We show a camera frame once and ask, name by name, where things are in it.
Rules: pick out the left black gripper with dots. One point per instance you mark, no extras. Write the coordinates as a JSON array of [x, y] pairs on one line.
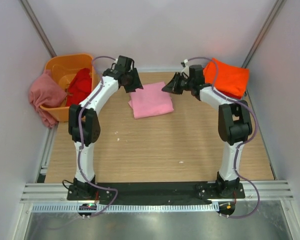
[[131, 78]]

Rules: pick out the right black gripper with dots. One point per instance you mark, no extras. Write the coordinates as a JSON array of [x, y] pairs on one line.
[[179, 82]]

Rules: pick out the pink t-shirt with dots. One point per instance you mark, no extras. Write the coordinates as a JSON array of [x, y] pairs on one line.
[[150, 101]]

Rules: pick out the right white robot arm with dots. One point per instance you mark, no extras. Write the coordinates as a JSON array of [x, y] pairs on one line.
[[234, 128]]

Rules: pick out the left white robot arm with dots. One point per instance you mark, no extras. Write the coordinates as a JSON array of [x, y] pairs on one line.
[[84, 127]]

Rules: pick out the red shirt in basket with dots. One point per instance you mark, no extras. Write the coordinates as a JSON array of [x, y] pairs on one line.
[[79, 88]]

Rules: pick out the folded orange t-shirt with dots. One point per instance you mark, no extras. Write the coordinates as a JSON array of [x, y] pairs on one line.
[[231, 80]]

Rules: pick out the orange plastic basket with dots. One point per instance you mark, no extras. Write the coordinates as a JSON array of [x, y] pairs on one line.
[[63, 70]]

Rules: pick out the dusty pink shirt on basket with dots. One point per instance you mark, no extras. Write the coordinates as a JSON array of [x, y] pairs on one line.
[[44, 91]]

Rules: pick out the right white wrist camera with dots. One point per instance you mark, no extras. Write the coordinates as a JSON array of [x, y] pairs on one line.
[[185, 66]]

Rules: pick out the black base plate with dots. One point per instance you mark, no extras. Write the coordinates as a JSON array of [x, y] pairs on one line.
[[153, 193]]

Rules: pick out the white slotted cable duct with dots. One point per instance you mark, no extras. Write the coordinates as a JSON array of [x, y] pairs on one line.
[[90, 207]]

